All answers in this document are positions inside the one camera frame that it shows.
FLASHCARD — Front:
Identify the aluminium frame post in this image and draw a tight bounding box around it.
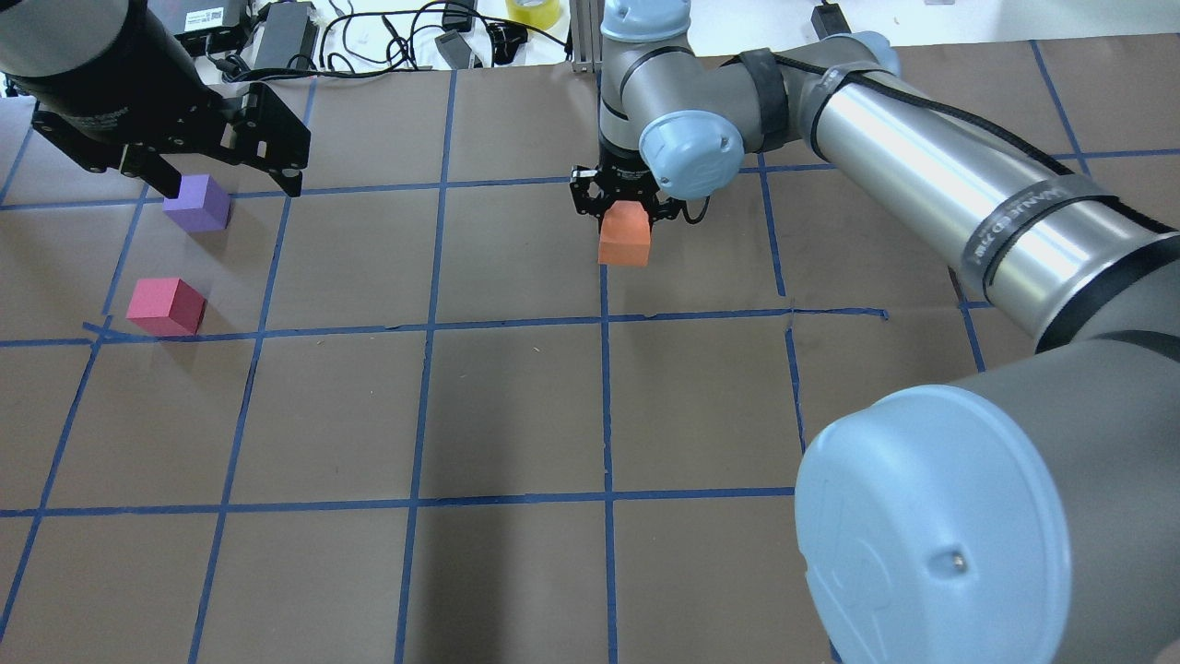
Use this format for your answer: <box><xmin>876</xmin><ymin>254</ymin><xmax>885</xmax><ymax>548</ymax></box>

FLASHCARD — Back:
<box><xmin>568</xmin><ymin>0</ymin><xmax>607</xmax><ymax>73</ymax></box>

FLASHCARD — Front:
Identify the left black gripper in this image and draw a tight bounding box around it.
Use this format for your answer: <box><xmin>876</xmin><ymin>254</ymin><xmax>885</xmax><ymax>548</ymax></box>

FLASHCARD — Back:
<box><xmin>32</xmin><ymin>27</ymin><xmax>312</xmax><ymax>200</ymax></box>

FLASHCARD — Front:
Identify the orange foam block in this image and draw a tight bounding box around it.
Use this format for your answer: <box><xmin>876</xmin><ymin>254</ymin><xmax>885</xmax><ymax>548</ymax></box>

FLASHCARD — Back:
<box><xmin>597</xmin><ymin>200</ymin><xmax>653</xmax><ymax>267</ymax></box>

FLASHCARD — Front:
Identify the red foam block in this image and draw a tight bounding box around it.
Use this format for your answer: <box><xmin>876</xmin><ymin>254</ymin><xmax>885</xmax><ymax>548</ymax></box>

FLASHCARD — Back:
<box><xmin>124</xmin><ymin>278</ymin><xmax>207</xmax><ymax>337</ymax></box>

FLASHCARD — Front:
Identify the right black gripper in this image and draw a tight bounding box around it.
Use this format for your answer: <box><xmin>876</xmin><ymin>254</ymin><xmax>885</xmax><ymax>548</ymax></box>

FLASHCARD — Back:
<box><xmin>569</xmin><ymin>147</ymin><xmax>684</xmax><ymax>226</ymax></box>

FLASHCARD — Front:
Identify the grey power adapter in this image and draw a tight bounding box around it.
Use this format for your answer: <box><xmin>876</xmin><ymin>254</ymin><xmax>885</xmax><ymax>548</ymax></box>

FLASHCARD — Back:
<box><xmin>434</xmin><ymin>29</ymin><xmax>484</xmax><ymax>70</ymax></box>

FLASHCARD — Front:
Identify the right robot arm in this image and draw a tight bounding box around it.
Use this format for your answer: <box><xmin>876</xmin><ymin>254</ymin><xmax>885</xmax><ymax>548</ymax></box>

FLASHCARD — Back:
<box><xmin>572</xmin><ymin>1</ymin><xmax>1179</xmax><ymax>663</ymax></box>

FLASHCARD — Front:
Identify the black power brick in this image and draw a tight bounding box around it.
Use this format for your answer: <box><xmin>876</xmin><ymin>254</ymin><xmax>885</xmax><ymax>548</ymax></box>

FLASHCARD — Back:
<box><xmin>253</xmin><ymin>1</ymin><xmax>319</xmax><ymax>71</ymax></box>

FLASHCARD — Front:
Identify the black power adapter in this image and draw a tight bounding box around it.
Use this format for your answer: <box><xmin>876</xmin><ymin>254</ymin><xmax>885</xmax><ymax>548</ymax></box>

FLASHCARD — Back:
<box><xmin>809</xmin><ymin>1</ymin><xmax>852</xmax><ymax>41</ymax></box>

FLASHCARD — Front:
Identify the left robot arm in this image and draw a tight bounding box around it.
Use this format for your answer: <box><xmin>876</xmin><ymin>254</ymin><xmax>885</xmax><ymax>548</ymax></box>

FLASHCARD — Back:
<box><xmin>1</xmin><ymin>1</ymin><xmax>312</xmax><ymax>198</ymax></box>

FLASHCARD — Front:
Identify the purple foam block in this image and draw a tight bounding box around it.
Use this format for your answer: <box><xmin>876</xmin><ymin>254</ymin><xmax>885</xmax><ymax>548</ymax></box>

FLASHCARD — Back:
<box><xmin>160</xmin><ymin>175</ymin><xmax>231</xmax><ymax>232</ymax></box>

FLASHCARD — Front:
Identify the yellow tape roll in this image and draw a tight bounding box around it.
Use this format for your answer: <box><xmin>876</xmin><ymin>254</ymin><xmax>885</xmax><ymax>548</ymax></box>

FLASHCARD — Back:
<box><xmin>505</xmin><ymin>0</ymin><xmax>561</xmax><ymax>29</ymax></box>

